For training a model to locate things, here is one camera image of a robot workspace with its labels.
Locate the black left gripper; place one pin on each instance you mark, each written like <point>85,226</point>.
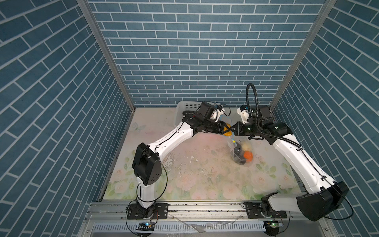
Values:
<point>219,127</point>

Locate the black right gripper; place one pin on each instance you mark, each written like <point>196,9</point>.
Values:
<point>238,131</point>

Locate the yellow lemon food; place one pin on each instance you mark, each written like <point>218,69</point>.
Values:
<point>227,131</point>

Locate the cream white bun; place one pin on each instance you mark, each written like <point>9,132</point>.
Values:
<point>246,146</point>

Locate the clear zip top bag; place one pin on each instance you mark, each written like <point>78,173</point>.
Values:
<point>233,141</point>

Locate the black avocado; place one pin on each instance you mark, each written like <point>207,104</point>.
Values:
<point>239,160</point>
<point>238,152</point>

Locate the small orange tangerine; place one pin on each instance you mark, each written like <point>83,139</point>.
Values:
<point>248,156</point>

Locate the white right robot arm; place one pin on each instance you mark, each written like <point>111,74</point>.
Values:
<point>323,194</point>

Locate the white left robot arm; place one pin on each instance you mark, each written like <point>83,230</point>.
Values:
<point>147,163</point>

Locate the white perforated plastic basket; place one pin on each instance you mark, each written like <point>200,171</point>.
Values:
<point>192,106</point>

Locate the aluminium corner post left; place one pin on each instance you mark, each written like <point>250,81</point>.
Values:
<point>90,18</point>

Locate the aluminium corner post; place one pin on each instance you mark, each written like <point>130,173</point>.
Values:
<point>90,18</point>
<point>316,26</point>

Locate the aluminium corner post right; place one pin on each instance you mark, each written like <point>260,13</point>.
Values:
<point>316,26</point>

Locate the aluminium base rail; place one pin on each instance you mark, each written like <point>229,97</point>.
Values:
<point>198,219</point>

